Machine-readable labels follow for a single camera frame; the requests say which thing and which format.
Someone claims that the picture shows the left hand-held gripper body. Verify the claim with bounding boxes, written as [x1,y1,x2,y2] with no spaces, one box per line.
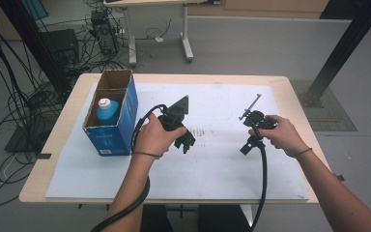
[157,95,190,131]

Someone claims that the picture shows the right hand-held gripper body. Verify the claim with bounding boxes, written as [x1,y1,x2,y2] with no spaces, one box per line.
[238,93,278,131]

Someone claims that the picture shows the blue cardboard box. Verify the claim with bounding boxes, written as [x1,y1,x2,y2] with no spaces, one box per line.
[82,69,139,158]

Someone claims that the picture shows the blue bottle with white cap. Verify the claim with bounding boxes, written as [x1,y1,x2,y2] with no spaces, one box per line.
[96,98,121,127]

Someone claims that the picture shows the person's right hand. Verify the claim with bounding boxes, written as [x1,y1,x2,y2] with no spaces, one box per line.
[248,114,310,159]

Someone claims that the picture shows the person's left hand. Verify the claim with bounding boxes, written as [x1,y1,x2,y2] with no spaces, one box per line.
[134,112,187,160]

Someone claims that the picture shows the thin black left wrist band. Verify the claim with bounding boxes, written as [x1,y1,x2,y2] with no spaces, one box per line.
[130,150,164,160]

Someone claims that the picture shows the thin black wrist band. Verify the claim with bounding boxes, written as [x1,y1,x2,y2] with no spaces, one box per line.
[284,147,314,160]
[130,150,164,160]

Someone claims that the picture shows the white paper sheet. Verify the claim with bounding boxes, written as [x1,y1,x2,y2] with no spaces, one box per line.
[44,82,310,201]

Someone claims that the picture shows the thin black right wrist band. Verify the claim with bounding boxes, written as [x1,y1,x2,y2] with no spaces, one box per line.
[284,147,314,160]

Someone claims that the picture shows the dark grey floor mat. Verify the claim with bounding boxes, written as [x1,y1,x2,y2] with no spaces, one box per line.
[291,79,358,132]

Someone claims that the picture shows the person's black pants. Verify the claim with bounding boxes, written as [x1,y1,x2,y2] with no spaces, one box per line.
[139,204,253,232]

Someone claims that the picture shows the white desk with metal legs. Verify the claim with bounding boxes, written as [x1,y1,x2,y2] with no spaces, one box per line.
[102,0,221,68]

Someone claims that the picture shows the black computer tower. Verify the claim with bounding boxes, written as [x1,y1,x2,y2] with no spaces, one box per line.
[90,9,119,56]

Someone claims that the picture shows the black square box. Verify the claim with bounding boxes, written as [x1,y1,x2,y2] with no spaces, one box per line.
[41,28,80,66]

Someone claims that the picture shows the right hand-held gripper black cable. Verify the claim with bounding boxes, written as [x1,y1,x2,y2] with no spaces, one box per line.
[249,138,270,232]

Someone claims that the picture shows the hand-held gripper black cable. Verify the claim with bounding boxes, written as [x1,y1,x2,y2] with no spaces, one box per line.
[90,103,169,232]
[249,138,270,232]

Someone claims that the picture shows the left hand-held gripper black cable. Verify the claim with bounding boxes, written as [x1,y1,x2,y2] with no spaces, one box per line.
[90,103,169,232]

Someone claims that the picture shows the black metal frame post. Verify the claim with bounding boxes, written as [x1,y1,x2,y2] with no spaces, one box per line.
[300,0,371,109]

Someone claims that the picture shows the bundle of black floor cables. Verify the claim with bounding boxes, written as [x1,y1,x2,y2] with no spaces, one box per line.
[0,0,133,209]

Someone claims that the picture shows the black flat base plate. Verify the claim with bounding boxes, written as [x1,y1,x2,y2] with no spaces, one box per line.
[4,124,58,155]

